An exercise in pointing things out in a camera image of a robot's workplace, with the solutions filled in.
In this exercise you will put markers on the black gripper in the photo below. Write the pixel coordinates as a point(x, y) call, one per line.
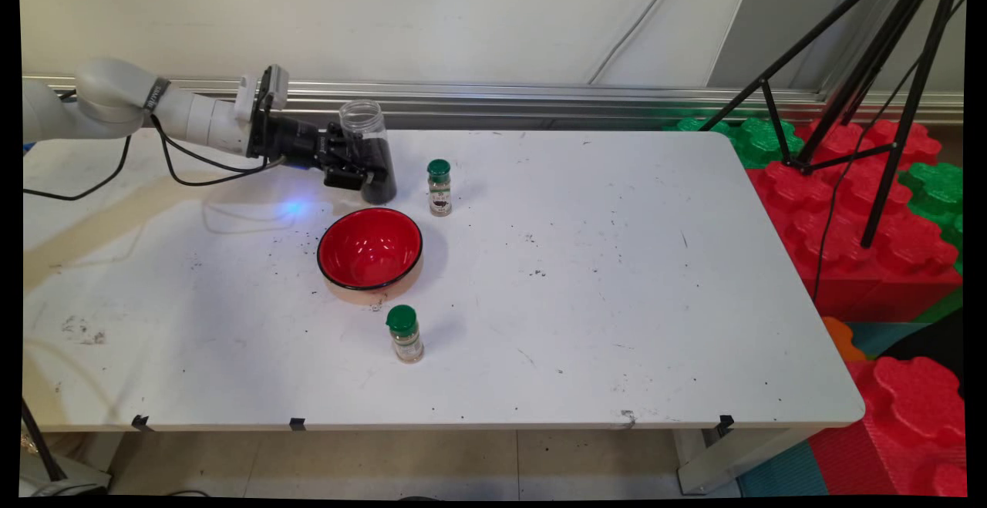
point(297, 142)

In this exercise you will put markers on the clear jar of dark seeds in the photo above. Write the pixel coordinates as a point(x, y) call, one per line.
point(378, 161)

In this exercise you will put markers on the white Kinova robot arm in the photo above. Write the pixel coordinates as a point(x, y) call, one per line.
point(116, 99)

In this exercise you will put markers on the red bowl with black rim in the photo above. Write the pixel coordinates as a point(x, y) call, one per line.
point(370, 250)

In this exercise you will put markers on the green-capped spice bottle, dark contents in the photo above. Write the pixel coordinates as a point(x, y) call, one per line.
point(439, 184)

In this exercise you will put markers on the green-capped spice bottle, light contents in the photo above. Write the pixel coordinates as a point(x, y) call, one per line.
point(405, 334)

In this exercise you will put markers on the black tape piece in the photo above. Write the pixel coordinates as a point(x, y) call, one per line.
point(140, 422)
point(725, 425)
point(298, 424)

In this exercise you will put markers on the green foam block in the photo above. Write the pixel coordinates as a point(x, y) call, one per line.
point(759, 142)
point(937, 192)

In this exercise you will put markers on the white table leg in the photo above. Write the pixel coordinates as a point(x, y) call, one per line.
point(732, 458)

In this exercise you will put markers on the orange foam piece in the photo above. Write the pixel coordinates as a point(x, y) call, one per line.
point(840, 338)

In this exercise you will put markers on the large red foam block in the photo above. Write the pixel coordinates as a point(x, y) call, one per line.
point(871, 261)

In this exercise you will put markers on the black tripod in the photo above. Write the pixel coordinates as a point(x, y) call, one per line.
point(912, 107)

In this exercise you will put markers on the teal foam mat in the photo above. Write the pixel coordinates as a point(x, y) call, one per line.
point(887, 337)

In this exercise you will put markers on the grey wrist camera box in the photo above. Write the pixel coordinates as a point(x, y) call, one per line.
point(270, 88)

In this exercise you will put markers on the aluminium wall rail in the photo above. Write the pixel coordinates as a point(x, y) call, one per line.
point(540, 99)

